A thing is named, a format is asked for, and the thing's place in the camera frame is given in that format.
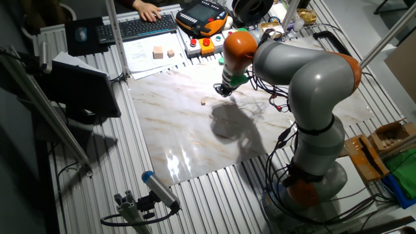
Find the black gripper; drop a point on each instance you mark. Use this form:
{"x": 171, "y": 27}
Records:
{"x": 229, "y": 86}

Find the small wooden cube block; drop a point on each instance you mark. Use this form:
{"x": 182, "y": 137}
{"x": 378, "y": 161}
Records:
{"x": 203, "y": 102}

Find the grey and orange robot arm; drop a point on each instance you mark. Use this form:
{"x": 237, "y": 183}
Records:
{"x": 308, "y": 84}

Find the dark sleeved forearm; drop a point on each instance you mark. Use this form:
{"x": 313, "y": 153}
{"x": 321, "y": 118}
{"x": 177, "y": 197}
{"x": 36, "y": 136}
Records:
{"x": 125, "y": 2}

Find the large pale wooden block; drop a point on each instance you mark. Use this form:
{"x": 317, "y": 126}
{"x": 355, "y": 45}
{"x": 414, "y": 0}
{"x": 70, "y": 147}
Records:
{"x": 158, "y": 52}

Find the person's bare hand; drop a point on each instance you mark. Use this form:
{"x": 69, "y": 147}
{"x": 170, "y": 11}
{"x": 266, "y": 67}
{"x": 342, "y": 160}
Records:
{"x": 147, "y": 10}

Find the orange box red button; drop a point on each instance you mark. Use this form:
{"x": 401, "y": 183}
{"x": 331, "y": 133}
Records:
{"x": 206, "y": 46}

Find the grey box green button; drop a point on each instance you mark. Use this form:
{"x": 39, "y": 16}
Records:
{"x": 217, "y": 39}

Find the grey box red button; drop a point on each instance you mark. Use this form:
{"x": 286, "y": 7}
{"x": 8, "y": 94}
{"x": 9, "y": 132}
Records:
{"x": 229, "y": 32}
{"x": 193, "y": 47}

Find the white marble pattern sheet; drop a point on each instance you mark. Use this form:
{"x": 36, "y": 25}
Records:
{"x": 175, "y": 130}

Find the medium wooden cube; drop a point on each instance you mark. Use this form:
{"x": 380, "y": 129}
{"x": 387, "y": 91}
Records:
{"x": 170, "y": 53}

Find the yellow box green button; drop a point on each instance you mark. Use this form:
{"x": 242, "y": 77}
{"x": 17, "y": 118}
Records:
{"x": 242, "y": 29}

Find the white rounded plastic object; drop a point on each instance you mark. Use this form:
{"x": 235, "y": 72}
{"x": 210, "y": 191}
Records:
{"x": 229, "y": 22}

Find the plain white paper sheet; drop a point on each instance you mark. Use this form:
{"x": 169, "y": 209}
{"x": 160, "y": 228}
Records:
{"x": 156, "y": 71}

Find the orange and black teach pendant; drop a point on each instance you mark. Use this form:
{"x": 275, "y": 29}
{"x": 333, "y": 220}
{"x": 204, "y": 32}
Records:
{"x": 201, "y": 18}

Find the brown box with label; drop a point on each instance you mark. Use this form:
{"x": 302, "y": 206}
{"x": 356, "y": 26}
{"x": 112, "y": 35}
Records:
{"x": 271, "y": 28}

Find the black round spool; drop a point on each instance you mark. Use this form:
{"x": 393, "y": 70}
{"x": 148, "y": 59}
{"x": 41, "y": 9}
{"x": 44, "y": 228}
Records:
{"x": 250, "y": 9}

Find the white printed paper sheet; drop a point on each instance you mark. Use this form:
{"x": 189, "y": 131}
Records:
{"x": 139, "y": 53}

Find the white plastic bottle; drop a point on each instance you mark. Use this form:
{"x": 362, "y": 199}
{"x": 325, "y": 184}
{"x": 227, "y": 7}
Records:
{"x": 297, "y": 25}

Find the black computer keyboard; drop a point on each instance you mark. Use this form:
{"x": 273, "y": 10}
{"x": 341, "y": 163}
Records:
{"x": 130, "y": 30}

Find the gold foil package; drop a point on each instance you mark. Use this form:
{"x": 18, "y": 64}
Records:
{"x": 306, "y": 15}

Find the black monitor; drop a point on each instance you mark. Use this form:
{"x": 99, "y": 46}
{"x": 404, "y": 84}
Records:
{"x": 81, "y": 91}

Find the short aluminium profile stand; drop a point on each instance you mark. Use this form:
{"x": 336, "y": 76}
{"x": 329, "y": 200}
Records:
{"x": 130, "y": 211}

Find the grey computer mouse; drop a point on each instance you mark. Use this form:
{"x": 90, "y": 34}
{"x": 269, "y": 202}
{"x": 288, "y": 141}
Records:
{"x": 81, "y": 34}

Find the black mouse pad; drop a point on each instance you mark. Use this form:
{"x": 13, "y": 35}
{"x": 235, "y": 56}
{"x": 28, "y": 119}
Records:
{"x": 74, "y": 47}

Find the orange brown cardboard box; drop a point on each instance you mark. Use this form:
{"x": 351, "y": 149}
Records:
{"x": 364, "y": 157}

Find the white paper sheet on monitor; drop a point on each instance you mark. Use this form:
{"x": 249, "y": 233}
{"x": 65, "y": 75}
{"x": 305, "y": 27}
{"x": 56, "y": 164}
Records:
{"x": 70, "y": 60}

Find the open cardboard box with blocks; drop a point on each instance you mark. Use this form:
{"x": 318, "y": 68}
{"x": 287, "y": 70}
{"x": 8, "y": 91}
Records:
{"x": 390, "y": 135}

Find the brown cardboard sheet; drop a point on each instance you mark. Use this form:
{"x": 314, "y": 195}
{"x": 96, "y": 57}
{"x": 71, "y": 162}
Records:
{"x": 403, "y": 71}

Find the green cloth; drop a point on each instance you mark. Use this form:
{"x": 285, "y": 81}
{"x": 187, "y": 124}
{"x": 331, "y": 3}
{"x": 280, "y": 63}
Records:
{"x": 404, "y": 172}

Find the blue fabric item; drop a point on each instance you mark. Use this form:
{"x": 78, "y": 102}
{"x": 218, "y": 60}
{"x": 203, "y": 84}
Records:
{"x": 398, "y": 195}

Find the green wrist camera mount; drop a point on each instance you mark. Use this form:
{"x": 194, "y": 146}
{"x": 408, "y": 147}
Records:
{"x": 239, "y": 79}

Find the aluminium frame post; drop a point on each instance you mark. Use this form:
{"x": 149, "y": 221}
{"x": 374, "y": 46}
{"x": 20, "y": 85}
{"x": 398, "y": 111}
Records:
{"x": 116, "y": 35}
{"x": 290, "y": 14}

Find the silver camera with blue end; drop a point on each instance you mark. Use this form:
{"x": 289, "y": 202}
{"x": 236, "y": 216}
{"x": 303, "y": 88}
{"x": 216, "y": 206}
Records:
{"x": 161, "y": 190}

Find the black camera clamp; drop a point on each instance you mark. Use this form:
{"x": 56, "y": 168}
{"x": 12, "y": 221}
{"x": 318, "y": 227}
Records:
{"x": 146, "y": 204}

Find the slanted aluminium frame beam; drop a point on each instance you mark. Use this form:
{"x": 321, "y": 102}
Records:
{"x": 45, "y": 107}

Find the silver bar camera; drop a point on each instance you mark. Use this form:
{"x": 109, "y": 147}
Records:
{"x": 45, "y": 57}

